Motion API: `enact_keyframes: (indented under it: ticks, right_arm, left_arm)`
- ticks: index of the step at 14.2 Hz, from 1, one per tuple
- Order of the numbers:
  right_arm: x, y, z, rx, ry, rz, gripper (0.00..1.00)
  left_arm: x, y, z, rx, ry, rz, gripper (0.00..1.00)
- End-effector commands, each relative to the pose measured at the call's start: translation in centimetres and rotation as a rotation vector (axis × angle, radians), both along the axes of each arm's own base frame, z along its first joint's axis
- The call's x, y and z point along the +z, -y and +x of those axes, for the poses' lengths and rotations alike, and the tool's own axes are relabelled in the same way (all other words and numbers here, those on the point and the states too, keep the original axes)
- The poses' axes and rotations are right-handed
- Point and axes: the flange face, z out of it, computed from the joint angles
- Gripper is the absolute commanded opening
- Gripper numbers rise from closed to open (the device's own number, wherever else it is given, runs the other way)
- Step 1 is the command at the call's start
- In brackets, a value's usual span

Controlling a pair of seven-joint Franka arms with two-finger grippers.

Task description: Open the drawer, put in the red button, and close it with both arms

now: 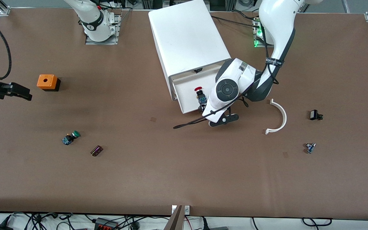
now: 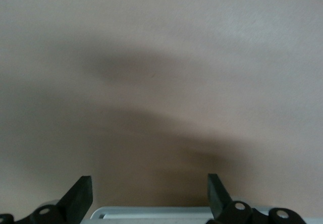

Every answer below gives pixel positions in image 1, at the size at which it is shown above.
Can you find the white curved plastic arc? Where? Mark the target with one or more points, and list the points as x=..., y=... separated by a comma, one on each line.
x=284, y=116

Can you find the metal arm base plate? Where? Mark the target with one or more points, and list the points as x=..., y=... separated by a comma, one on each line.
x=258, y=45
x=101, y=42

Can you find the orange button box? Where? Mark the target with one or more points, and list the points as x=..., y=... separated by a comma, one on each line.
x=45, y=81

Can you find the black orange power strip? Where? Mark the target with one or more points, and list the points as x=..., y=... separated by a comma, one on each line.
x=105, y=225

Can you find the small purple black component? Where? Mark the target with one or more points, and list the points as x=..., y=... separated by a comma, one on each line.
x=96, y=151

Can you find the small black switch component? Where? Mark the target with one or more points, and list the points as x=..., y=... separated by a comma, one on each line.
x=313, y=114

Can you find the grey brown camera post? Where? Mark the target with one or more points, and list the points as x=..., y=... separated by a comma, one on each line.
x=175, y=222

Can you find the small metal bracket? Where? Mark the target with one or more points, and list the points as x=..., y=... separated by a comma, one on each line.
x=187, y=210

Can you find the green push button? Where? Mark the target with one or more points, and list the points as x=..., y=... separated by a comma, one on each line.
x=70, y=138

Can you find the red push button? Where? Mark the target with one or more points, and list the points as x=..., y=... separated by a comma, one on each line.
x=200, y=95

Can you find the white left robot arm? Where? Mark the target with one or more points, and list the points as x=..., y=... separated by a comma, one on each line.
x=276, y=19

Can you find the small blue component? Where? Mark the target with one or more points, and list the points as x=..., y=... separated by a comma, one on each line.
x=310, y=148

